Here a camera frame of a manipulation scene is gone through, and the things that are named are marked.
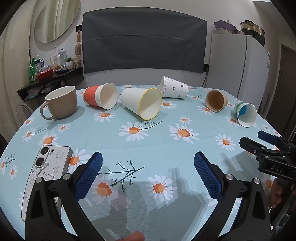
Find brown paper cup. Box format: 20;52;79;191
205;90;229;113

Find white heart-print paper cup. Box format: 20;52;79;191
160;75;189;100

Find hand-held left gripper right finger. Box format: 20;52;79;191
192;152;271;241

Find dark grey hanging cloth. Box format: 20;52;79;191
82;10;208;75

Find steel steamer pot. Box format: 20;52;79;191
240;20;265;46

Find brown door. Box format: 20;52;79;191
266;44;296;139

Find smartphone in white case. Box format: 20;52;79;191
21;145;73;222

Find beige ceramic mug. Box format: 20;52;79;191
40;86;77;120

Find black wall shelf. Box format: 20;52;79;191
17;67;84;102

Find red bowl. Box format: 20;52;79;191
35;70;54;80

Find black power cable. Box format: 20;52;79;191
203;64;210;88

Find snack packets under shelf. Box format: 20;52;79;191
26;81;61;95

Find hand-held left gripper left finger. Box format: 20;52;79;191
25;152;109;241

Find clear plastic chair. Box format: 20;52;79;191
17;102;34;130

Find oval wall mirror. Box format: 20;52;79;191
34;0;81;43

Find person's right hand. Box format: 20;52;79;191
269;178;288;209

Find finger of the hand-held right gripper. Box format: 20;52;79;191
239;137;279;160
258;130;296;150

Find floral light blue tablecloth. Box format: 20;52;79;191
0;85;287;241

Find wooden hairbrush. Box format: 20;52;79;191
75;30;82;57

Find white refrigerator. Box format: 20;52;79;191
205;34;271;114

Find white cup blue inside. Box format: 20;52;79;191
234;101;258;128

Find green glass bottle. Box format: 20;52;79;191
29;59;36;82

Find orange and white paper cup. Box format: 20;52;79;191
83;83;117;110

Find white yellow-rimmed paper cup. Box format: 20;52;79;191
120;88;163;120

